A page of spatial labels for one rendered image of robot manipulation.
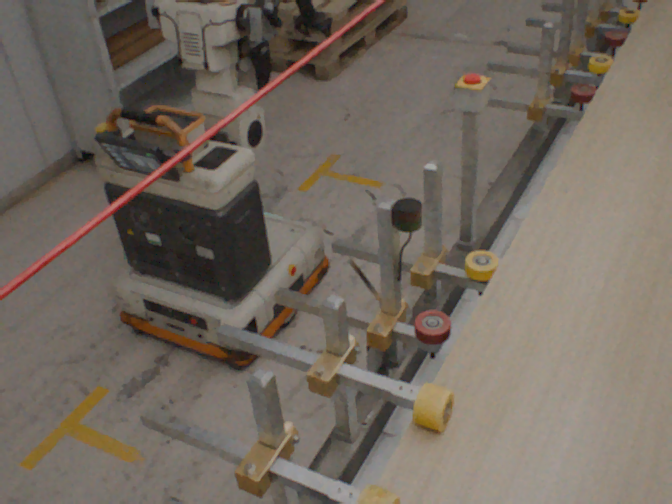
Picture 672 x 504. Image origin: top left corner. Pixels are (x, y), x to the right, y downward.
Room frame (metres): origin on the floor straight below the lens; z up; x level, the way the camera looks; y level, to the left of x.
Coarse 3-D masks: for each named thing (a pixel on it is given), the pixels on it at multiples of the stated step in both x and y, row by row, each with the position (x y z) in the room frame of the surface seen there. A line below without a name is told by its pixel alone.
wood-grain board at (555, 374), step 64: (640, 64) 2.40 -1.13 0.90; (576, 128) 2.00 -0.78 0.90; (640, 128) 1.96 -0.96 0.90; (576, 192) 1.65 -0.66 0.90; (640, 192) 1.62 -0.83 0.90; (512, 256) 1.40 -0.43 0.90; (576, 256) 1.38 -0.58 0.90; (640, 256) 1.35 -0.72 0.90; (512, 320) 1.18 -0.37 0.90; (576, 320) 1.16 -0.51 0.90; (640, 320) 1.14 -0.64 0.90; (448, 384) 1.01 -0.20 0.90; (512, 384) 1.00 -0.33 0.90; (576, 384) 0.98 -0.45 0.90; (640, 384) 0.96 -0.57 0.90; (448, 448) 0.86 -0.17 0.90; (512, 448) 0.84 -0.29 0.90; (576, 448) 0.83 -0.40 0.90; (640, 448) 0.82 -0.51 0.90
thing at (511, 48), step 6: (510, 48) 2.86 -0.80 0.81; (516, 48) 2.85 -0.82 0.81; (522, 48) 2.84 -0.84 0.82; (528, 48) 2.83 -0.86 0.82; (534, 48) 2.82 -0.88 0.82; (540, 48) 2.81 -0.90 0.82; (522, 54) 2.84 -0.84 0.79; (528, 54) 2.82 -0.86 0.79; (534, 54) 2.81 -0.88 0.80; (582, 54) 2.71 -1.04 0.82; (588, 54) 2.71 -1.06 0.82; (594, 54) 2.70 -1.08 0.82; (600, 54) 2.70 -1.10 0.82; (606, 54) 2.69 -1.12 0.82; (582, 60) 2.71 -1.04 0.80; (588, 60) 2.70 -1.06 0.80
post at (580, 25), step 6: (582, 0) 2.76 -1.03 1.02; (588, 0) 2.77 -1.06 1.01; (582, 6) 2.76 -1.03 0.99; (582, 12) 2.76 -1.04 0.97; (576, 18) 2.77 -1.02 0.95; (582, 18) 2.76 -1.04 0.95; (576, 24) 2.77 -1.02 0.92; (582, 24) 2.76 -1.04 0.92; (576, 30) 2.77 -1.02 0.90; (582, 30) 2.75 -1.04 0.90; (576, 36) 2.76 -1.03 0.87; (582, 36) 2.75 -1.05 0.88; (576, 42) 2.76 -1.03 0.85; (582, 42) 2.76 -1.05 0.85
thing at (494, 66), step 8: (488, 64) 2.66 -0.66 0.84; (496, 64) 2.64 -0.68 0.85; (504, 64) 2.63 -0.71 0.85; (512, 64) 2.63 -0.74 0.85; (520, 64) 2.62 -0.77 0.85; (504, 72) 2.62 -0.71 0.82; (512, 72) 2.61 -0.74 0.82; (520, 72) 2.59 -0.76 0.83; (528, 72) 2.57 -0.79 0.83; (536, 72) 2.56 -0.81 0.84; (568, 72) 2.51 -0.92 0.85; (576, 72) 2.50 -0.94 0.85; (584, 72) 2.49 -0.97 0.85; (568, 80) 2.50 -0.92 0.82; (576, 80) 2.48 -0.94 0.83; (584, 80) 2.46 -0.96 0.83; (592, 80) 2.45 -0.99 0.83; (600, 80) 2.43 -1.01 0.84
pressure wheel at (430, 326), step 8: (424, 312) 1.23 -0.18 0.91; (432, 312) 1.22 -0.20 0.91; (440, 312) 1.22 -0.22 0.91; (416, 320) 1.20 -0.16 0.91; (424, 320) 1.20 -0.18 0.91; (432, 320) 1.19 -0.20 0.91; (440, 320) 1.20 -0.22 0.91; (448, 320) 1.19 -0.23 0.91; (416, 328) 1.18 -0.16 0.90; (424, 328) 1.17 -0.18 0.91; (432, 328) 1.17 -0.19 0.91; (440, 328) 1.17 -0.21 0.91; (448, 328) 1.17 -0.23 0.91; (416, 336) 1.18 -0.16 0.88; (424, 336) 1.16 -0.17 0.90; (432, 336) 1.15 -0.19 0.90; (440, 336) 1.16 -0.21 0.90; (448, 336) 1.17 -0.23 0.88; (432, 344) 1.15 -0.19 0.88; (432, 352) 1.19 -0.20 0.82
